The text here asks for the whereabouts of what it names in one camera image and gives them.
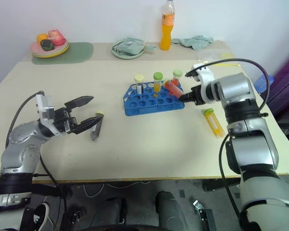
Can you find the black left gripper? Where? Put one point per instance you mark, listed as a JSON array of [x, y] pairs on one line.
[[63, 120]]

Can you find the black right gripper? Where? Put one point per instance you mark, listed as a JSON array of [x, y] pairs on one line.
[[198, 95]]

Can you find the red liquid test tube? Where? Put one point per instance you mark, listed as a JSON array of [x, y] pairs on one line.
[[173, 89]]

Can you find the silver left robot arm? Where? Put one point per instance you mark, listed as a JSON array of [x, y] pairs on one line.
[[19, 144]]

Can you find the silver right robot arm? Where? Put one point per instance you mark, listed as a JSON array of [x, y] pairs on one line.
[[250, 149]]

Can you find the blue test tube rack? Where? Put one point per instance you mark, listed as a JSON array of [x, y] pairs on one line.
[[149, 103]]

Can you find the red tube green cap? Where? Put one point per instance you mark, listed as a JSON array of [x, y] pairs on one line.
[[177, 77]]

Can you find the black tube pale yellow cap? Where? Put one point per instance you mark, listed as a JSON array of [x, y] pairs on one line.
[[96, 130]]

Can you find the yellow tube green cap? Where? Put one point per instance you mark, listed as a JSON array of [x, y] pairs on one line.
[[214, 122], [157, 83]]

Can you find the thin yellow stick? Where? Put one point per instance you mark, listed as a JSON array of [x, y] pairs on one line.
[[227, 64]]

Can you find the pale green crumpled cloth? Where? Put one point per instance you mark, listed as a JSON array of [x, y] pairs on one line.
[[195, 41]]

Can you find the white tube yellow cap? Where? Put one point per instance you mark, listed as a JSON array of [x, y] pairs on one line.
[[139, 84]]

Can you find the orange soda bottle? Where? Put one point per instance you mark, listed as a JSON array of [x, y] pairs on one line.
[[166, 33]]

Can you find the green placemat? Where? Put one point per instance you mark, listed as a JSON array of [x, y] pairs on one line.
[[79, 54]]

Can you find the stack of pastel plates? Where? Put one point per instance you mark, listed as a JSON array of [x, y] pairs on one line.
[[59, 50]]

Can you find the blue ribbed plastic object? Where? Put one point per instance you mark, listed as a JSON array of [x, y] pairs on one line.
[[263, 83]]

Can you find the dark green toy fruit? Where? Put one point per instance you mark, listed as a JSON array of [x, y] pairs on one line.
[[47, 45]]

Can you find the red toy apple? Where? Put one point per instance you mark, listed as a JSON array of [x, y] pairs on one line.
[[56, 37]]

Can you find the orange toy fruit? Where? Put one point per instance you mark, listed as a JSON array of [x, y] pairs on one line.
[[42, 37]]

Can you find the purple fabric object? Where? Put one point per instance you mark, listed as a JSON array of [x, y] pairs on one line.
[[286, 79]]

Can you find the black and white sneaker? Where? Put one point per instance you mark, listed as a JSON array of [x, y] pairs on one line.
[[39, 216]]

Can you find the dark rounded shape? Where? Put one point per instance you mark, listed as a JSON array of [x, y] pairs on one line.
[[169, 208]]

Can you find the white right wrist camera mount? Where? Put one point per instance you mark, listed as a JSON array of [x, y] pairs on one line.
[[206, 78]]

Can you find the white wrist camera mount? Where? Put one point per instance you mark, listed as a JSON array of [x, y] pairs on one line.
[[45, 111], [206, 78]]

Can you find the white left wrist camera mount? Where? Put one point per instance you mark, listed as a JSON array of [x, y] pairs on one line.
[[45, 111]]

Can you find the small metal bracket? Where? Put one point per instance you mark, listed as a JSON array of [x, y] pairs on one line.
[[201, 210]]

